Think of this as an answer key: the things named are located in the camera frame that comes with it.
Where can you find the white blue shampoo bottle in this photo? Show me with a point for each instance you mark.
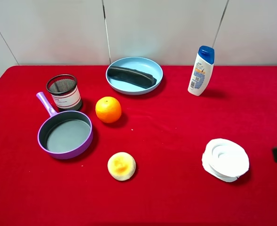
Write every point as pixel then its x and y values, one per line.
pixel 202 70

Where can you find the black glasses case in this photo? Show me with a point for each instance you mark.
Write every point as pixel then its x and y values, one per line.
pixel 132 76

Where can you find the black mesh pen holder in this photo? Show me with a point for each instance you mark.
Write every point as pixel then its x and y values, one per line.
pixel 64 91

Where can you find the white round plastic lid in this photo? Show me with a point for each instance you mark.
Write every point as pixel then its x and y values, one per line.
pixel 225 160

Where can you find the red table cloth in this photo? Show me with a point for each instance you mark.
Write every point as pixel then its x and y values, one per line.
pixel 165 131

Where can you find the orange fruit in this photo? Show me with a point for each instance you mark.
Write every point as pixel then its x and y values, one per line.
pixel 108 109

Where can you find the yellow round bun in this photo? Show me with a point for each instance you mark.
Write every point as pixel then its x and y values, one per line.
pixel 121 166

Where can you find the purple toy frying pan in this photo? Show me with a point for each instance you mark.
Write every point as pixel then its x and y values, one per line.
pixel 66 134

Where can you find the light blue plate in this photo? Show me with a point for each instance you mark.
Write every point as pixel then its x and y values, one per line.
pixel 140 64

